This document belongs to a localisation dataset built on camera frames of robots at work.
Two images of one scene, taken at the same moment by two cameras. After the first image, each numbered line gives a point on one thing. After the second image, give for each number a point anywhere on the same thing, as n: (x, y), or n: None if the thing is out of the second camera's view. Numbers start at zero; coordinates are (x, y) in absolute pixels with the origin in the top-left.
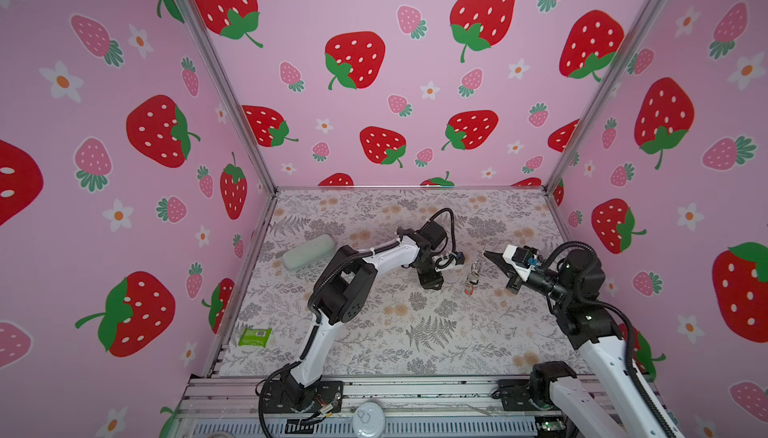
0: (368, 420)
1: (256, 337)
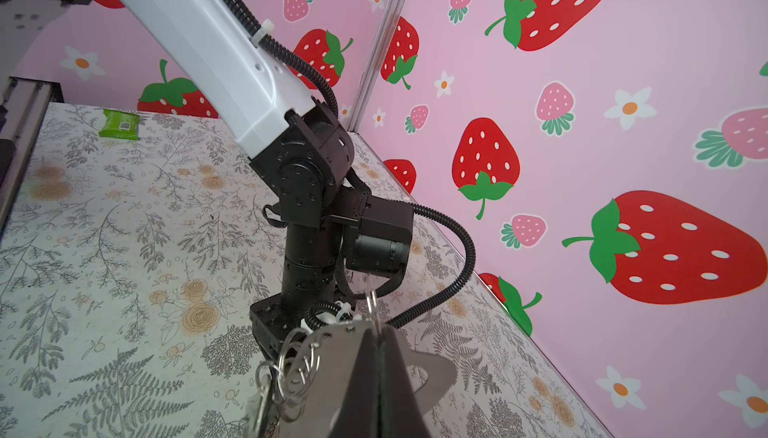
0: None
1: (121, 125)
